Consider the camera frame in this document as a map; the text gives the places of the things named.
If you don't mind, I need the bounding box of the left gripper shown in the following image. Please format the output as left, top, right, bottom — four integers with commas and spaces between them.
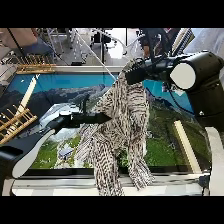
76, 111, 113, 129

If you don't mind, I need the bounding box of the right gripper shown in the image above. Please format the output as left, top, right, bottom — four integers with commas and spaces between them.
125, 59, 153, 86

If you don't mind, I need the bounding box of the black and white striped shirt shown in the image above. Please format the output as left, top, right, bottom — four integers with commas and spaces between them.
75, 59, 156, 197

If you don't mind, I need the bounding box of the wooden rack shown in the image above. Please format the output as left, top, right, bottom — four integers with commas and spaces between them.
0, 104, 38, 145
15, 53, 57, 75

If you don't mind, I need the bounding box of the black cable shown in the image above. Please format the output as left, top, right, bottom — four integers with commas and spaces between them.
166, 85, 195, 115

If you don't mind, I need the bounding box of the silver frame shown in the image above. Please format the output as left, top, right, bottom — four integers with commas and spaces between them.
1, 172, 214, 197

